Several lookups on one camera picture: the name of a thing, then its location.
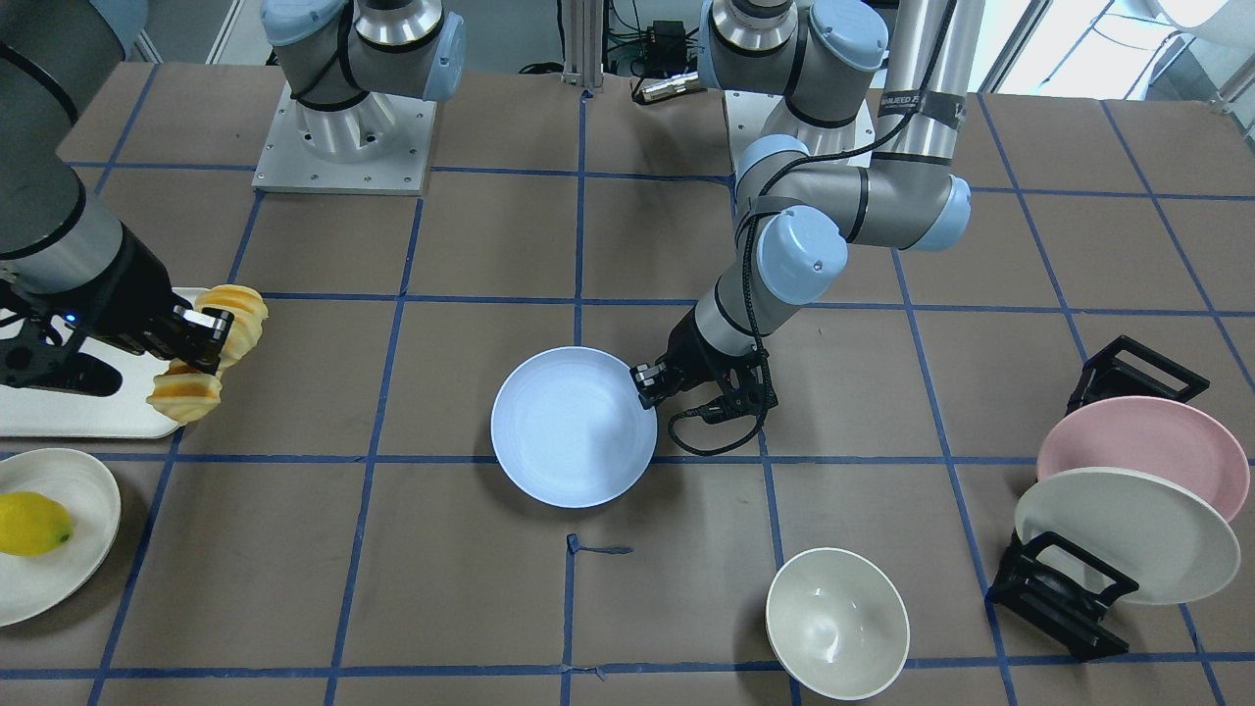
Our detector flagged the sliced yellow bread loaf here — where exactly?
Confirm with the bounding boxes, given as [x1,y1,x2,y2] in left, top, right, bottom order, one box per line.
[146,283,269,426]

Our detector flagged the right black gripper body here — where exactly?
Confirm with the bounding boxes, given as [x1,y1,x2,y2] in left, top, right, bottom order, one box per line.
[3,229,182,398]

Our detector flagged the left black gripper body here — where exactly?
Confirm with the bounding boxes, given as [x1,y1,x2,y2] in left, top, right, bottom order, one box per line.
[655,319,778,425]

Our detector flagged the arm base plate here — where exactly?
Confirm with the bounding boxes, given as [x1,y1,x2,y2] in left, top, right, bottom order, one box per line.
[725,90,876,202]
[252,85,439,197]

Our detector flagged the silver cylindrical connector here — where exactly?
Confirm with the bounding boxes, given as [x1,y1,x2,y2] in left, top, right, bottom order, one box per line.
[631,71,707,107]

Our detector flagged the aluminium frame post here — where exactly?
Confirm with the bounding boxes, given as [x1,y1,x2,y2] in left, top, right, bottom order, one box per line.
[558,1,606,95]

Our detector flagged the yellow lemon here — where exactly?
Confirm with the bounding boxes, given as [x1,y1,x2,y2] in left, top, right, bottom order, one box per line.
[1,492,75,557]

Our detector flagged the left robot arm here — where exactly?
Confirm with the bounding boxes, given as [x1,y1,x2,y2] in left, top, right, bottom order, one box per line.
[631,1,984,424]

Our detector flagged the pink plate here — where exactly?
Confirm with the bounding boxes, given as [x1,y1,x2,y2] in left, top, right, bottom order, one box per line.
[1035,396,1251,520]

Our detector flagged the white rectangular tray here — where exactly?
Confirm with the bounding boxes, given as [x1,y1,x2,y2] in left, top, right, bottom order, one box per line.
[1,339,178,439]

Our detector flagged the white round plate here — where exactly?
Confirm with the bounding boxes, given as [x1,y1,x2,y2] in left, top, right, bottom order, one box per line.
[1,448,122,627]

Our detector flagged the black dish rack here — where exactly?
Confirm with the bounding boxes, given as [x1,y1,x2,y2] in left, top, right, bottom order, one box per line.
[985,334,1211,662]

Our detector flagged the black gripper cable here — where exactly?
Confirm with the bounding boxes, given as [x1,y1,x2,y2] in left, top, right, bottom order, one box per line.
[666,0,968,458]

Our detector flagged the cream plate in rack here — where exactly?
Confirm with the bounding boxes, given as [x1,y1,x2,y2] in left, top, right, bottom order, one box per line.
[1014,468,1241,606]

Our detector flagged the white bowl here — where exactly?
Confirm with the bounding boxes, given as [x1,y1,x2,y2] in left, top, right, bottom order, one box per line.
[766,548,912,701]

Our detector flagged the blue plate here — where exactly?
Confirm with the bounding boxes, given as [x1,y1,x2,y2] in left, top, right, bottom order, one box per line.
[489,347,658,509]

